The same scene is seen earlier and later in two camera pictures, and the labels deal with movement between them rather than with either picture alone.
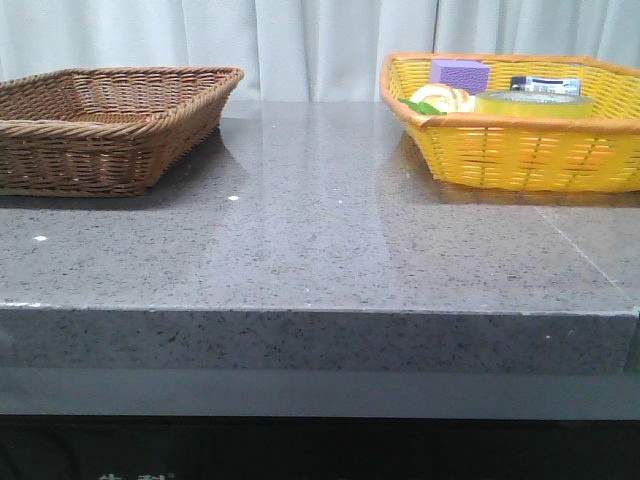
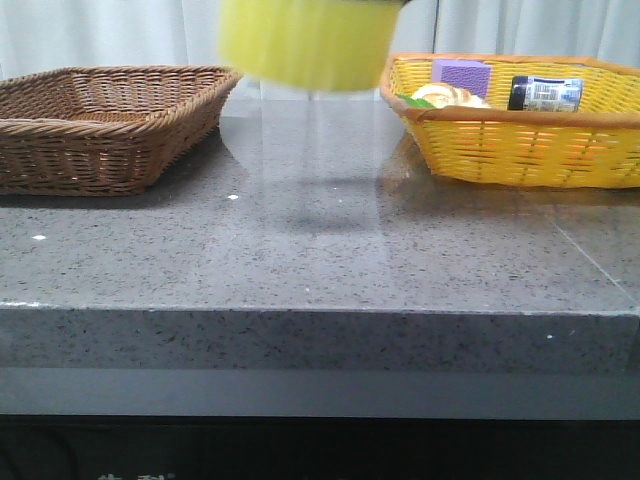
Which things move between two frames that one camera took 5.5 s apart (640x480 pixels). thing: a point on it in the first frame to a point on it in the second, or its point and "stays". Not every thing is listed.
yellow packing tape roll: x=535 y=103 to x=324 y=45
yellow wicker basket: x=600 y=153 stays
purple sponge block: x=471 y=75 stays
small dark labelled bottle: x=546 y=84 stays
